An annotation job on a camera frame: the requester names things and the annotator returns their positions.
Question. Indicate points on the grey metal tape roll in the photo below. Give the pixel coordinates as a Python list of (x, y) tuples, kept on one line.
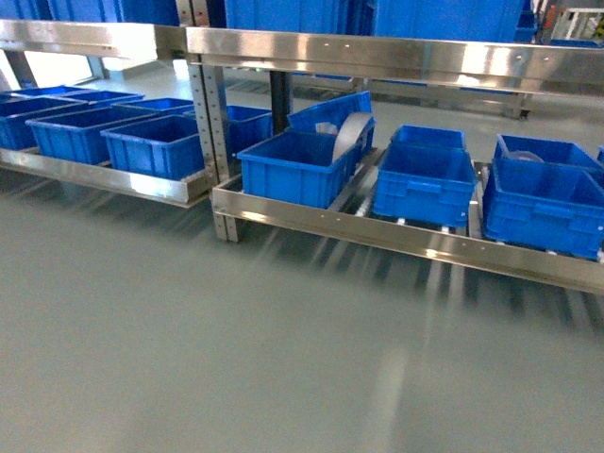
[(350, 132)]

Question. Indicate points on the blue bin left front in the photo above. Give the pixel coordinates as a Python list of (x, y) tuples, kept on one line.
[(297, 167)]

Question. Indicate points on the blue bin right rear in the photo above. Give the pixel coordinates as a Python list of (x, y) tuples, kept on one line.
[(548, 151)]

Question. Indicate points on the blue bin right front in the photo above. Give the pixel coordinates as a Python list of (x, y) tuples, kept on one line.
[(545, 206)]

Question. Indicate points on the steel shelf rack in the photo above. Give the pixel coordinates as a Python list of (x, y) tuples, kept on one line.
[(509, 67), (20, 151)]

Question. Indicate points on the tilted blue bin rear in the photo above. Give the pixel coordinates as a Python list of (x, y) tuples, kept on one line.
[(325, 119)]

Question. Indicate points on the left steel shelf rack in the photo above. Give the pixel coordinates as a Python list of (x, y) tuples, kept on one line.
[(20, 151)]

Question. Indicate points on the blue bin middle rear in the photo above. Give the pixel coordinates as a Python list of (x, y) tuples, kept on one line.
[(430, 137)]

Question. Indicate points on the blue bin middle front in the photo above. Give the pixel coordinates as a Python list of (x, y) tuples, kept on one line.
[(425, 184)]

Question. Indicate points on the blue bin on left rack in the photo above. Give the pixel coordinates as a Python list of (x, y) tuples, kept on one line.
[(167, 147)]

